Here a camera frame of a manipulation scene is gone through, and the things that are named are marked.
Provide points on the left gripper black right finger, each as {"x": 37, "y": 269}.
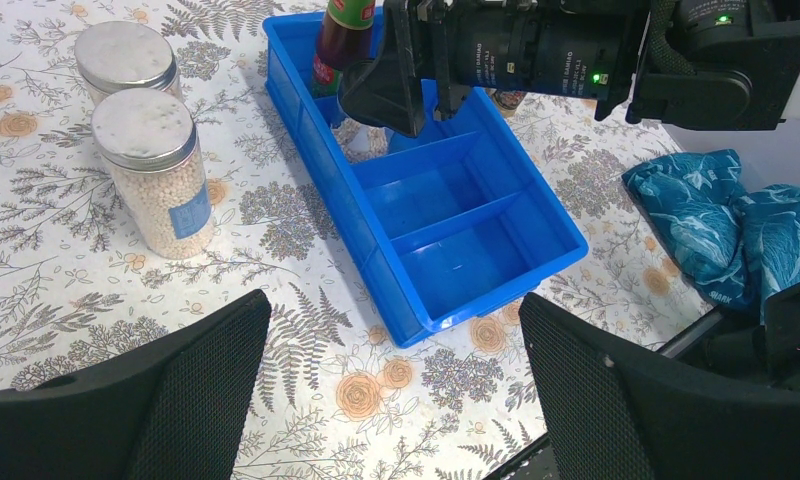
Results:
{"x": 616, "y": 410}

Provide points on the silver lid jar white beads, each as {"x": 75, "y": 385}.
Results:
{"x": 149, "y": 144}

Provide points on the blue patterned cloth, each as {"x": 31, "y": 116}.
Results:
{"x": 737, "y": 247}

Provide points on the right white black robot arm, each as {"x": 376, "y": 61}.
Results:
{"x": 696, "y": 65}

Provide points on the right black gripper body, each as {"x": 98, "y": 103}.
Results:
{"x": 576, "y": 49}

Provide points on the sauce bottle red label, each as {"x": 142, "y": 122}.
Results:
{"x": 344, "y": 38}

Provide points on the blue plastic divided bin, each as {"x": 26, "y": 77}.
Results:
{"x": 452, "y": 224}

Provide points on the floral tablecloth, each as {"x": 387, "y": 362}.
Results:
{"x": 335, "y": 398}

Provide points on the clear jar black knob lid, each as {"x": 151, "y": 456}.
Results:
{"x": 359, "y": 142}

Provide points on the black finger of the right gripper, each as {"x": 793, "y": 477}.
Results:
{"x": 376, "y": 92}

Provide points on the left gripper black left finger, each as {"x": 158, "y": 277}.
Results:
{"x": 174, "y": 408}

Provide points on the silver lid jar rear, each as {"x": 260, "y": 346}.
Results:
{"x": 118, "y": 55}

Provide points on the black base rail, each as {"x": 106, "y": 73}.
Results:
{"x": 763, "y": 349}

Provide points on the small brown spice bottle front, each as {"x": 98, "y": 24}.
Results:
{"x": 507, "y": 101}

